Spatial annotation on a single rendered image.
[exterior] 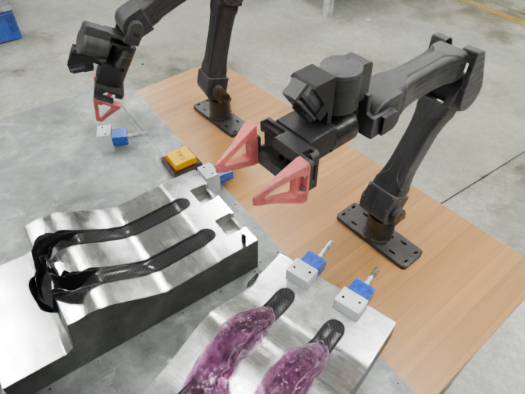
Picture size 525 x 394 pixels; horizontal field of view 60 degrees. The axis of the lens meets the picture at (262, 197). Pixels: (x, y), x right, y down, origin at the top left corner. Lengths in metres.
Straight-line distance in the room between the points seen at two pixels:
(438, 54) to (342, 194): 0.46
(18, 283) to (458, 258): 0.91
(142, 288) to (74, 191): 0.44
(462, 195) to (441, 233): 1.35
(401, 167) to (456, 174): 1.66
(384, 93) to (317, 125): 0.14
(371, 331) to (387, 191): 0.27
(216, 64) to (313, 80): 0.71
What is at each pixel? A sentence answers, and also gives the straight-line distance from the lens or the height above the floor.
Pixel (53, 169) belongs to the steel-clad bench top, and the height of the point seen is 0.80.
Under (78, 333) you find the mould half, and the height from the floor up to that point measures 0.90.
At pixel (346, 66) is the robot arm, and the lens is 0.62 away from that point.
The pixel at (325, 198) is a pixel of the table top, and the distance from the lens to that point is 1.13.
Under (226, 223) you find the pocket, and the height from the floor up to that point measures 0.86.
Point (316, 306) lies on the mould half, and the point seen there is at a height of 0.86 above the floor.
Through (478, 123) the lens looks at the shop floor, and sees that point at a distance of 3.01.
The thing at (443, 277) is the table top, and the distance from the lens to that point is 1.05.
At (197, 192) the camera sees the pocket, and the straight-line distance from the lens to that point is 1.04.
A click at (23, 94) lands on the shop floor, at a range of 3.35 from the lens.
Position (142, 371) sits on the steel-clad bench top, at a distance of 0.90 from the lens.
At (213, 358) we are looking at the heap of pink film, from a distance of 0.76.
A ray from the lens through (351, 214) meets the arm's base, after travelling 1.09.
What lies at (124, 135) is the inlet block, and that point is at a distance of 1.30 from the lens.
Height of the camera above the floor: 1.60
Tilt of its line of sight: 45 degrees down
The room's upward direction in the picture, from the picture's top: straight up
